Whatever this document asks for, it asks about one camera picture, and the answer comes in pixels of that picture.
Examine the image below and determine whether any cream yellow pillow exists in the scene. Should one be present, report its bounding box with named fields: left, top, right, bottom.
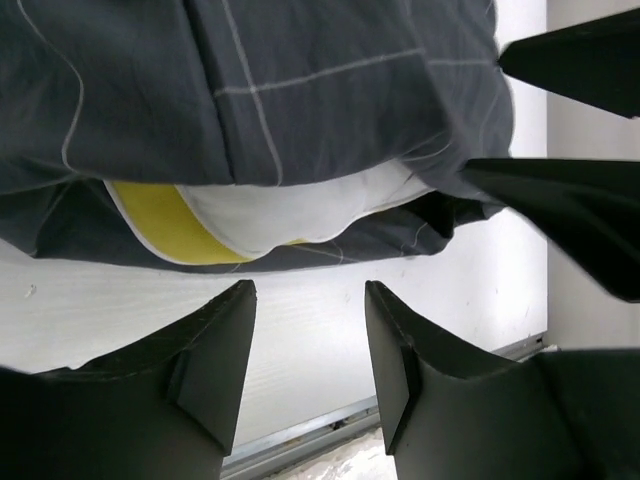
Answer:
left=106, top=160, right=432, bottom=266

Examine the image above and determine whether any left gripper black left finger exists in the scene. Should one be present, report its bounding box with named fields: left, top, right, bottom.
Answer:
left=1, top=280, right=257, bottom=479

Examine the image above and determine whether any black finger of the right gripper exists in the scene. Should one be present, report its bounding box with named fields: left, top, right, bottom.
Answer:
left=462, top=158, right=639, bottom=303
left=498, top=9, right=639, bottom=119

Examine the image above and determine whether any dark grey checked pillowcase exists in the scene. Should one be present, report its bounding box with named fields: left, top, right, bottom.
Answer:
left=1, top=1, right=514, bottom=273

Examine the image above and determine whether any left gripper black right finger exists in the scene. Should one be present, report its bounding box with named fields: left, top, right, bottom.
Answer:
left=365, top=281, right=639, bottom=479

